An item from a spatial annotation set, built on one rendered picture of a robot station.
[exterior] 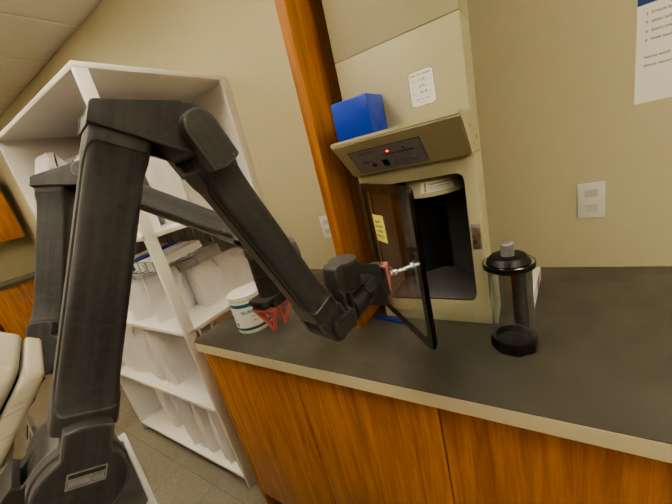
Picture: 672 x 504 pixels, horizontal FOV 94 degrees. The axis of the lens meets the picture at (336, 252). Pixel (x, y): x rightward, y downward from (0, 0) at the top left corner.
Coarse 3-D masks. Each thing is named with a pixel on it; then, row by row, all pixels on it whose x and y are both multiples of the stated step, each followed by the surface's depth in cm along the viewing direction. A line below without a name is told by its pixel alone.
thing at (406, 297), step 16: (368, 192) 86; (384, 192) 75; (400, 192) 67; (368, 208) 90; (384, 208) 78; (400, 208) 69; (384, 224) 82; (400, 224) 72; (400, 240) 74; (416, 240) 67; (384, 256) 89; (400, 256) 77; (416, 256) 68; (416, 272) 71; (400, 288) 84; (416, 288) 74; (400, 304) 88; (416, 304) 76; (416, 320) 80; (432, 336) 73
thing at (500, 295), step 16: (528, 272) 69; (496, 288) 72; (512, 288) 69; (528, 288) 70; (496, 304) 73; (512, 304) 71; (528, 304) 70; (496, 320) 75; (512, 320) 72; (528, 320) 72; (496, 336) 77; (512, 336) 73; (528, 336) 73
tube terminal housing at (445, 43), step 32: (416, 32) 72; (448, 32) 69; (352, 64) 82; (384, 64) 78; (416, 64) 75; (448, 64) 71; (352, 96) 85; (384, 96) 81; (448, 96) 74; (448, 160) 79; (480, 160) 82; (480, 192) 81; (480, 224) 80; (480, 256) 83; (480, 288) 86; (480, 320) 90
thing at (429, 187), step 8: (440, 176) 86; (448, 176) 86; (456, 176) 88; (408, 184) 91; (416, 184) 88; (424, 184) 86; (432, 184) 86; (440, 184) 85; (448, 184) 85; (456, 184) 86; (416, 192) 88; (424, 192) 86; (432, 192) 85; (440, 192) 85; (448, 192) 85
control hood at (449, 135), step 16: (448, 112) 65; (464, 112) 67; (400, 128) 71; (416, 128) 69; (432, 128) 68; (448, 128) 68; (464, 128) 67; (336, 144) 80; (352, 144) 78; (368, 144) 77; (384, 144) 76; (432, 144) 73; (448, 144) 72; (464, 144) 71; (432, 160) 78
